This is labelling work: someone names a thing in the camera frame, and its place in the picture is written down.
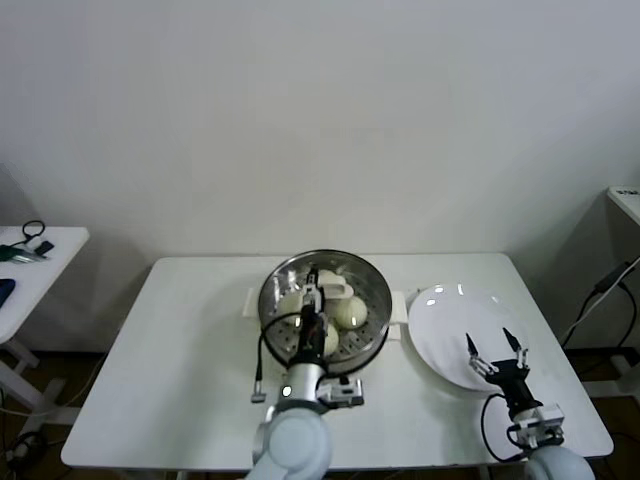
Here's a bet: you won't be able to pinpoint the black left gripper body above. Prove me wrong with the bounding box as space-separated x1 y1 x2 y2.
298 307 327 361

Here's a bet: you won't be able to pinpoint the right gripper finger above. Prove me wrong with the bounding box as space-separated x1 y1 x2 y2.
464 332 499 379
501 327 531 372

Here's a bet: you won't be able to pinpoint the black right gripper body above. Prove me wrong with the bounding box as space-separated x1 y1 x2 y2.
487 358 544 409

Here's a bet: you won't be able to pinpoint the white steamed baozi bun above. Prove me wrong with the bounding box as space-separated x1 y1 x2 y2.
319 269 346 301
319 324 341 359
333 297 369 331
277 294 304 321

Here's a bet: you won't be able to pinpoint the stainless steel steamer basket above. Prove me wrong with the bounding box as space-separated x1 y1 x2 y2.
243 248 409 376

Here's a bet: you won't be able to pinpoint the white round plate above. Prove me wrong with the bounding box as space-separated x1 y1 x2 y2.
408 284 531 392

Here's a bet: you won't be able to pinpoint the white electric cooker base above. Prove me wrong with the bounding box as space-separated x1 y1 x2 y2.
269 324 404 396

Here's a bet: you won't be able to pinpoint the white side table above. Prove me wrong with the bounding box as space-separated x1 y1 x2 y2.
0 225 90 431

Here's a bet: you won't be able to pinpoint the green tool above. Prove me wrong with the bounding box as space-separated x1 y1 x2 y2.
0 243 51 264

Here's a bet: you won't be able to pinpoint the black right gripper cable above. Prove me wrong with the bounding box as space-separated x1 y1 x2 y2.
480 392 526 462

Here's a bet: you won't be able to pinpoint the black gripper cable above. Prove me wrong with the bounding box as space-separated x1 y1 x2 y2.
249 317 301 404
480 392 526 462

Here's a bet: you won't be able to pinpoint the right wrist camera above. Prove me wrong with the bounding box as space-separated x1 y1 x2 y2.
507 404 566 449

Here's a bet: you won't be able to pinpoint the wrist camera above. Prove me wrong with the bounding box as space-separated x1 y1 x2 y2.
319 377 365 407
507 404 566 449

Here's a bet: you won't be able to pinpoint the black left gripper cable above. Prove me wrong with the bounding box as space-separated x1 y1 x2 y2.
249 317 301 404

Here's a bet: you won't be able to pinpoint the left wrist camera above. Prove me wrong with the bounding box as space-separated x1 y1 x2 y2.
319 377 365 407

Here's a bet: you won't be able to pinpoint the black cable with adapter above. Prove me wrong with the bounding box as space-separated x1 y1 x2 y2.
559 259 640 351

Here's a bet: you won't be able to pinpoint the black floor cables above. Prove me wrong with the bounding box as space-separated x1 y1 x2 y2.
0 429 51 476

